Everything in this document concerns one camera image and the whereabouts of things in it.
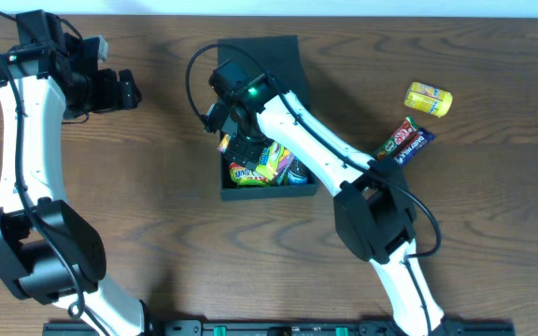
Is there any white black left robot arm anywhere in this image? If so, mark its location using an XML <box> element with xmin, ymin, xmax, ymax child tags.
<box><xmin>0</xmin><ymin>10</ymin><xmax>149</xmax><ymax>335</ymax></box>

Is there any blue Oreo pack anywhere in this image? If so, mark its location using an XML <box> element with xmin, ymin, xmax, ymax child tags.
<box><xmin>287</xmin><ymin>159</ymin><xmax>308</xmax><ymax>185</ymax></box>

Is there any brown Pocky box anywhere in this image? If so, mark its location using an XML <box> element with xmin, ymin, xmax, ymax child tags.
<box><xmin>217</xmin><ymin>134</ymin><xmax>231</xmax><ymax>153</ymax></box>

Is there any yellow Mentos bottle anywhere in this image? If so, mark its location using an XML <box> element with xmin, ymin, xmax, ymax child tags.
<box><xmin>403</xmin><ymin>82</ymin><xmax>453</xmax><ymax>118</ymax></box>

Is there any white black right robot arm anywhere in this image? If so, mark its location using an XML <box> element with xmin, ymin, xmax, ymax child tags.
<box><xmin>207</xmin><ymin>60</ymin><xmax>444</xmax><ymax>335</ymax></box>

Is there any red green KitKat bar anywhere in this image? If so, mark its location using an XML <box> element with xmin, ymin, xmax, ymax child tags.
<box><xmin>374</xmin><ymin>117</ymin><xmax>418</xmax><ymax>161</ymax></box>

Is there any purple Dairy Milk bar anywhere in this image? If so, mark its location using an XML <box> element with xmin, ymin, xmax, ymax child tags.
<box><xmin>394</xmin><ymin>128</ymin><xmax>436</xmax><ymax>166</ymax></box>

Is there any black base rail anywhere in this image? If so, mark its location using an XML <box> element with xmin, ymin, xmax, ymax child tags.
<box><xmin>41</xmin><ymin>318</ymin><xmax>517</xmax><ymax>336</ymax></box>

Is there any dark green gift box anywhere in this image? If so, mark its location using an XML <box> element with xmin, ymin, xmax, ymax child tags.
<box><xmin>219</xmin><ymin>35</ymin><xmax>320</xmax><ymax>202</ymax></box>

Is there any colourful gummy candy bag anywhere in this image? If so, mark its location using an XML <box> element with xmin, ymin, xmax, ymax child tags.
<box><xmin>229</xmin><ymin>162</ymin><xmax>270</xmax><ymax>187</ymax></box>

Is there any yellow green Pretz box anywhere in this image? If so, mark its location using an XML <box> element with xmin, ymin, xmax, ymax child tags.
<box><xmin>254</xmin><ymin>142</ymin><xmax>295</xmax><ymax>185</ymax></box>

